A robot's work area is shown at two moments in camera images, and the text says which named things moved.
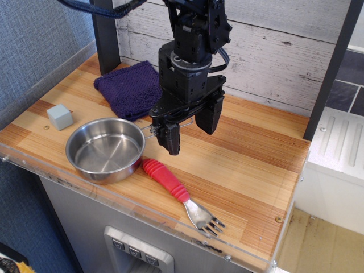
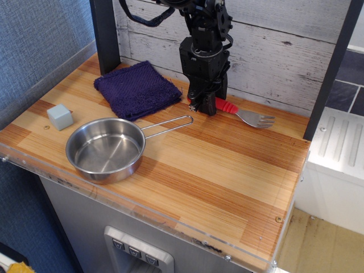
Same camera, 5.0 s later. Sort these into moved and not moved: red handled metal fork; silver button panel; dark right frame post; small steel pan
Moved: red handled metal fork
Not moved: dark right frame post; silver button panel; small steel pan
